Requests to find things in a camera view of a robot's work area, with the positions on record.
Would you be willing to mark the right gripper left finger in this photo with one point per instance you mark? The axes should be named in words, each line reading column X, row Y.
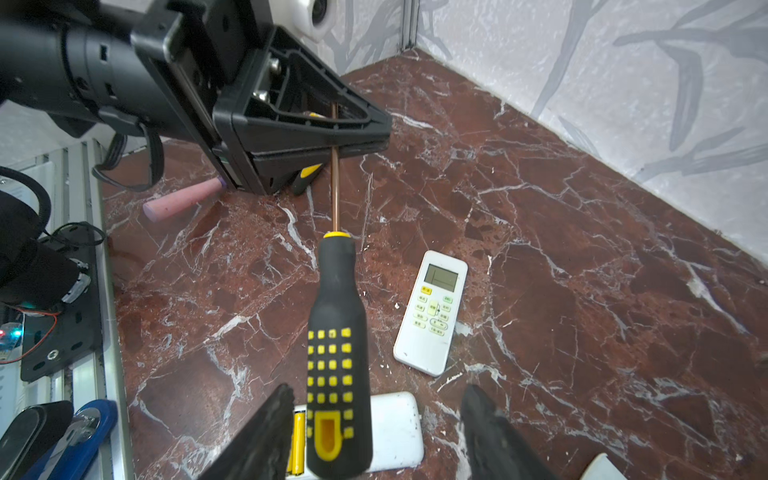
column 260, row 450

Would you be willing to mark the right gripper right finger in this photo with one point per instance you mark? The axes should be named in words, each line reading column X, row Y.
column 495, row 449

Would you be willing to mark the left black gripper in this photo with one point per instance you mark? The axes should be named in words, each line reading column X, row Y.
column 258, row 103

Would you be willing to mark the white remote red keypad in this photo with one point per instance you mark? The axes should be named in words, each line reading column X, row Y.
column 396, row 433

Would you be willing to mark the black yellow screwdriver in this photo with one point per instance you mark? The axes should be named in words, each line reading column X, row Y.
column 339, row 419

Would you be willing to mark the white battery cover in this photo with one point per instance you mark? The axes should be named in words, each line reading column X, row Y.
column 601, row 468

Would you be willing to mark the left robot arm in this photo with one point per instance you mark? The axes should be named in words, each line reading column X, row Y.
column 74, row 61

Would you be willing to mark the white remote green buttons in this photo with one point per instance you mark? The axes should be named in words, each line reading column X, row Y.
column 425, row 335

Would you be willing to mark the yellow battery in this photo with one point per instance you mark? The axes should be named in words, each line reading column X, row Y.
column 298, row 441

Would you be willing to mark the pink chalk stick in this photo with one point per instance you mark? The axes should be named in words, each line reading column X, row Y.
column 169, row 205

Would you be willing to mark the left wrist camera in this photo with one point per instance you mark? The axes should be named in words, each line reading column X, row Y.
column 308, row 19

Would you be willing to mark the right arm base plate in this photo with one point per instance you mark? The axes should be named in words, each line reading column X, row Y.
column 71, row 331

